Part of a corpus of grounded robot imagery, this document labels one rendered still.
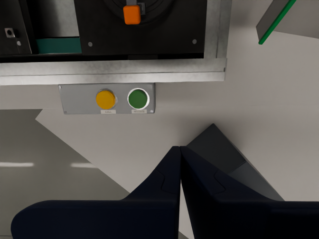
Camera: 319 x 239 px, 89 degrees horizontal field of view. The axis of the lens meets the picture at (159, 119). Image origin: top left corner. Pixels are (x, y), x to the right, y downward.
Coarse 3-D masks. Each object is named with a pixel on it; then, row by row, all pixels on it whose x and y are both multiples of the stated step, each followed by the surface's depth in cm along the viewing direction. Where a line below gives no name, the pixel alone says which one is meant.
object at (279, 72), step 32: (256, 0) 38; (256, 32) 40; (256, 64) 42; (288, 64) 42; (0, 96) 46; (32, 96) 46; (160, 96) 45; (192, 96) 45; (224, 96) 45; (256, 96) 45; (288, 96) 44
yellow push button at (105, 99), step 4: (100, 92) 34; (104, 92) 34; (108, 92) 34; (96, 96) 34; (100, 96) 34; (104, 96) 34; (108, 96) 34; (112, 96) 34; (96, 100) 35; (100, 100) 35; (104, 100) 34; (108, 100) 34; (112, 100) 34; (100, 104) 35; (104, 104) 35; (108, 104) 35; (112, 104) 35; (104, 108) 35; (108, 108) 35
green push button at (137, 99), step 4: (132, 92) 34; (136, 92) 34; (140, 92) 34; (144, 92) 35; (132, 96) 34; (136, 96) 34; (140, 96) 34; (144, 96) 34; (132, 100) 34; (136, 100) 34; (140, 100) 34; (144, 100) 34; (132, 104) 35; (136, 104) 35; (140, 104) 35; (144, 104) 35; (136, 108) 35; (140, 108) 35
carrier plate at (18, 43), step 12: (0, 0) 29; (12, 0) 29; (24, 0) 30; (0, 12) 30; (12, 12) 30; (24, 12) 30; (0, 24) 31; (12, 24) 31; (24, 24) 30; (0, 36) 31; (24, 36) 31; (0, 48) 32; (12, 48) 32; (24, 48) 32; (36, 48) 33
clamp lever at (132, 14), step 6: (126, 0) 21; (132, 0) 21; (126, 6) 20; (132, 6) 20; (138, 6) 21; (126, 12) 21; (132, 12) 21; (138, 12) 21; (126, 18) 21; (132, 18) 21; (138, 18) 21
